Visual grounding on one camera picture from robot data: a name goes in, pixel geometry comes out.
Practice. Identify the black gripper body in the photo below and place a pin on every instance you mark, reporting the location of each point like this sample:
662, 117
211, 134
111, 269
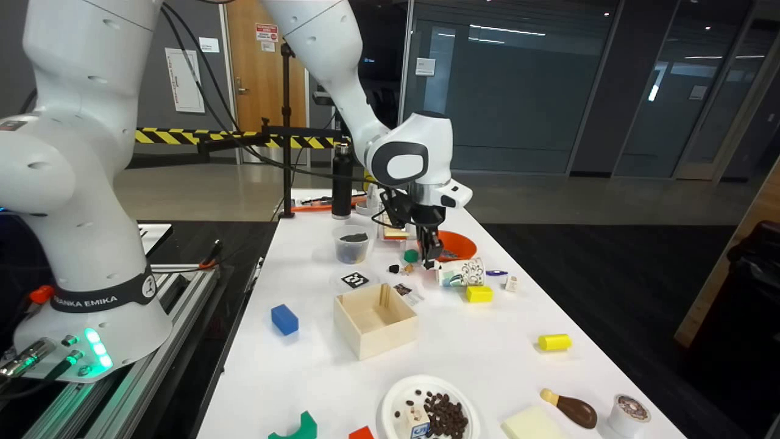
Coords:
410, 207

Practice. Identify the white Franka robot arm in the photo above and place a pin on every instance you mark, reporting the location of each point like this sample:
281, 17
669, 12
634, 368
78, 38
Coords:
82, 161

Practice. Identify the small wooden toy piece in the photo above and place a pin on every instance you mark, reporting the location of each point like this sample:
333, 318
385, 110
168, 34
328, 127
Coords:
395, 235

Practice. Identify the orange plastic bowl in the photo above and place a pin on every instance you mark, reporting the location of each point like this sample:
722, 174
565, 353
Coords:
459, 245

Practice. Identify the black heart shaped object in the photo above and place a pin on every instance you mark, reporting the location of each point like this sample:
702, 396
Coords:
393, 266

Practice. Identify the patterned white mug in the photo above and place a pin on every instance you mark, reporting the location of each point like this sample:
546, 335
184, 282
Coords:
459, 273

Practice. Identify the small photo card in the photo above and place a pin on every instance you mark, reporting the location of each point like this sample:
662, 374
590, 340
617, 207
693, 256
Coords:
409, 294

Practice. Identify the clear plastic cup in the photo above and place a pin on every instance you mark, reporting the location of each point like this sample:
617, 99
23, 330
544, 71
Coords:
352, 245

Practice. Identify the blue pen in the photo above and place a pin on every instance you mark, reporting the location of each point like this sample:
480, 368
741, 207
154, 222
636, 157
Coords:
495, 272

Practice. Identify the yellow cube block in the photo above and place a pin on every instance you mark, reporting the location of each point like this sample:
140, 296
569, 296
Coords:
478, 294

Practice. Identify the black cylinder device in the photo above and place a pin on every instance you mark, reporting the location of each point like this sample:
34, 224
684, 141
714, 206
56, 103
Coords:
342, 178

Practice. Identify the black and white tag card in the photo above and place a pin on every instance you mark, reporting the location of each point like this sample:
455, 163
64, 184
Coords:
355, 282

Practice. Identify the small white printed cube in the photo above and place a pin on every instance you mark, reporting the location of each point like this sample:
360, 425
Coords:
508, 283

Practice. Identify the open wooden box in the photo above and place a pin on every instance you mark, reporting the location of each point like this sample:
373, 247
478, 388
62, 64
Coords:
390, 333

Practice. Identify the red tool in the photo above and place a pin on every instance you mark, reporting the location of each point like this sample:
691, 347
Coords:
313, 206

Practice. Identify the yellow cylinder block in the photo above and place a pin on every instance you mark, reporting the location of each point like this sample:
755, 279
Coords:
554, 341

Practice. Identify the blue rectangular block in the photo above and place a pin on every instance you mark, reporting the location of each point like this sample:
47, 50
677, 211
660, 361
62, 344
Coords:
284, 321

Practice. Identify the white round plate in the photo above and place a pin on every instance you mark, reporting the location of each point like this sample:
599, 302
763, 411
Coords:
398, 405

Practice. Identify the dark beans on plate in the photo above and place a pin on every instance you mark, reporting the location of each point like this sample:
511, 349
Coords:
446, 414

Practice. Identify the red cube block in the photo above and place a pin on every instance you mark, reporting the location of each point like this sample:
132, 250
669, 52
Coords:
361, 433

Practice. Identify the pale yellow sponge block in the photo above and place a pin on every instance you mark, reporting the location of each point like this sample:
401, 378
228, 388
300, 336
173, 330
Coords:
533, 425

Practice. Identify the wooden door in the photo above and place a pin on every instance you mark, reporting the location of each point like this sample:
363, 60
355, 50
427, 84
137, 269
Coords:
244, 74

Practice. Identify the red white door sign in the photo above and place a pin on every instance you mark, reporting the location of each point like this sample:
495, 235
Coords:
266, 38

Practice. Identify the green arch block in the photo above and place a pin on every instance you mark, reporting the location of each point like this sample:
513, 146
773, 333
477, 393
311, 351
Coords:
303, 429

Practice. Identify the yellow black caution tape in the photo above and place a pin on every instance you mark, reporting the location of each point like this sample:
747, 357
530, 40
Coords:
161, 136

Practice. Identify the white paper notice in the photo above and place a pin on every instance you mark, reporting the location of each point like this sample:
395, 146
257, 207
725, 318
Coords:
184, 82

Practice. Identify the small white cup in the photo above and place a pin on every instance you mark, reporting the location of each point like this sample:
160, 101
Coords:
625, 418

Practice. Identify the black camera stand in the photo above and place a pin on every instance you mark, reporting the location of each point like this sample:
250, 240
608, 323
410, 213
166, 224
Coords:
285, 122

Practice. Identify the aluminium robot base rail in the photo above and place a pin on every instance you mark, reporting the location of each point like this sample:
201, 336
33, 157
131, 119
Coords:
161, 341

